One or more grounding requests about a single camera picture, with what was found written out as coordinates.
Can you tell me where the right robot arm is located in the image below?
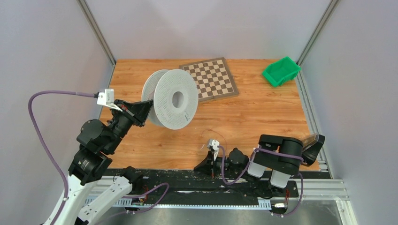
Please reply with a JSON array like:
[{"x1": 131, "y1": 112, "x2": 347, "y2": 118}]
[{"x1": 193, "y1": 135, "x2": 304, "y2": 196}]

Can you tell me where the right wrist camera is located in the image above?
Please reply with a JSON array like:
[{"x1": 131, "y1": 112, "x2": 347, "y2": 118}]
[{"x1": 207, "y1": 139, "x2": 220, "y2": 152}]

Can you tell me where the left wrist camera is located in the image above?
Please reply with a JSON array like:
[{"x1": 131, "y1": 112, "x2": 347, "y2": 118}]
[{"x1": 97, "y1": 89, "x2": 122, "y2": 111}]

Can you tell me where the grey cable spool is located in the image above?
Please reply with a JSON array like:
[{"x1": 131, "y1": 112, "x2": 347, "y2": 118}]
[{"x1": 141, "y1": 69, "x2": 199, "y2": 130}]

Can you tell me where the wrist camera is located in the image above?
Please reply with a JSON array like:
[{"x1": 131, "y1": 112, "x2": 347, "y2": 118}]
[
  {"x1": 97, "y1": 89, "x2": 122, "y2": 111},
  {"x1": 207, "y1": 139, "x2": 220, "y2": 152}
]

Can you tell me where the purple cable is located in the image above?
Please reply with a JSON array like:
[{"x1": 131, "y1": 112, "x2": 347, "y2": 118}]
[
  {"x1": 217, "y1": 145, "x2": 304, "y2": 217},
  {"x1": 28, "y1": 90, "x2": 100, "y2": 225}
]

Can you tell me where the brown black corner device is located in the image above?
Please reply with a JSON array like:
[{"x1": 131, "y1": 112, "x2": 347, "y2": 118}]
[{"x1": 301, "y1": 134, "x2": 325, "y2": 166}]

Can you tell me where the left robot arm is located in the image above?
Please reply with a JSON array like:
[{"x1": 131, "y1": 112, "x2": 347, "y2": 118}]
[{"x1": 45, "y1": 99, "x2": 153, "y2": 225}]

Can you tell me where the green plastic bin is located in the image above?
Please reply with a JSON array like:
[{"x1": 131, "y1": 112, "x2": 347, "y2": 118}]
[{"x1": 262, "y1": 57, "x2": 301, "y2": 87}]

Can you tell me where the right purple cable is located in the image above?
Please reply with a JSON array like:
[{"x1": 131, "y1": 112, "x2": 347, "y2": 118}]
[{"x1": 217, "y1": 145, "x2": 304, "y2": 217}]

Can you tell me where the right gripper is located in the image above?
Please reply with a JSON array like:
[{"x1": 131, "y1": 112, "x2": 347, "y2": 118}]
[{"x1": 194, "y1": 151, "x2": 243, "y2": 178}]

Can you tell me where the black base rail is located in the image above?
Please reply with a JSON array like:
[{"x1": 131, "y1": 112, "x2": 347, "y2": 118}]
[{"x1": 69, "y1": 168, "x2": 312, "y2": 210}]

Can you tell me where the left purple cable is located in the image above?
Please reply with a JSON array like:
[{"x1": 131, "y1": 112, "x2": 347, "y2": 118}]
[{"x1": 28, "y1": 90, "x2": 100, "y2": 225}]

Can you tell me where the wooden chessboard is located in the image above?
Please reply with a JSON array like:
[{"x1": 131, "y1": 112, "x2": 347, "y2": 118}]
[{"x1": 179, "y1": 57, "x2": 239, "y2": 102}]

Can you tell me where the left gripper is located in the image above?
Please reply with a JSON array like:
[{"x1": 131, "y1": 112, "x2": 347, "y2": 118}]
[{"x1": 105, "y1": 98, "x2": 155, "y2": 152}]

